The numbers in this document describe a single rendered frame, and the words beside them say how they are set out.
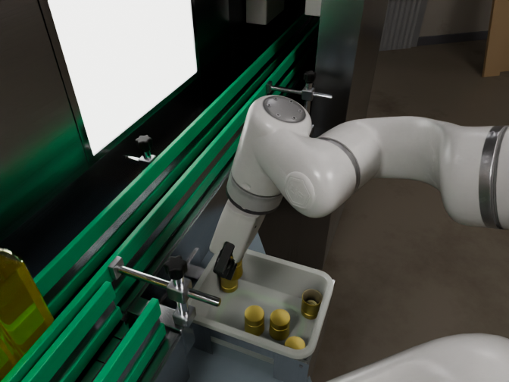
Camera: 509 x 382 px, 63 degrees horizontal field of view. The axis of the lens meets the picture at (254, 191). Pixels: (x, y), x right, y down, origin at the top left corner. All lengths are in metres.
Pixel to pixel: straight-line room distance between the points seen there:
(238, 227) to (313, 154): 0.16
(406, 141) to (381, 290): 1.42
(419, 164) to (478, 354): 0.23
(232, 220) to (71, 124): 0.34
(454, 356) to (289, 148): 0.24
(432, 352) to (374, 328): 1.45
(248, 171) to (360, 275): 1.45
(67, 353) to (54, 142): 0.32
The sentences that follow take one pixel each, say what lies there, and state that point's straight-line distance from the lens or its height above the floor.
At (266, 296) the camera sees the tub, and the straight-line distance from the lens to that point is 0.81.
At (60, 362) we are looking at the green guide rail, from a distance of 0.59.
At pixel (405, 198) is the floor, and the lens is 2.34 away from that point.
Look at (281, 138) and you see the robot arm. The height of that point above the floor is 1.19.
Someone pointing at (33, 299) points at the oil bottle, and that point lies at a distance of 0.56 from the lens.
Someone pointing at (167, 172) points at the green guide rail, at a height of 0.92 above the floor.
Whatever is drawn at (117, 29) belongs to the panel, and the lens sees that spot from 0.82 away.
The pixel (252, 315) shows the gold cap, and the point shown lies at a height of 0.81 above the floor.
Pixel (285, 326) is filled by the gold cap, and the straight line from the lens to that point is 0.72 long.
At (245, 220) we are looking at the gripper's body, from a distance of 0.52.
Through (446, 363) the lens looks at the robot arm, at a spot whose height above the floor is 1.18.
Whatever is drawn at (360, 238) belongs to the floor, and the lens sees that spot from 2.05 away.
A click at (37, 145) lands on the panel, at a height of 1.08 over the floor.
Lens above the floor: 1.42
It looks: 39 degrees down
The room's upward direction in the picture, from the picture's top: straight up
